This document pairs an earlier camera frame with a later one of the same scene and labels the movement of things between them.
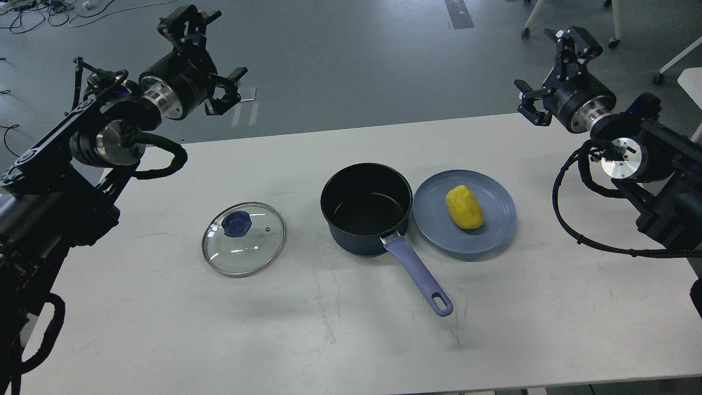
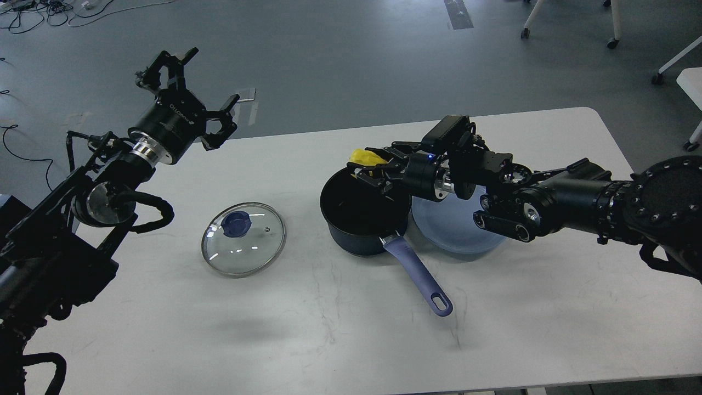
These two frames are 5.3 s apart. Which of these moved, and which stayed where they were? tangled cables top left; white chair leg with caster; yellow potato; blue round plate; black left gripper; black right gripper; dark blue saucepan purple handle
Moved: yellow potato; black right gripper; black left gripper
Stayed: dark blue saucepan purple handle; white chair leg with caster; tangled cables top left; blue round plate
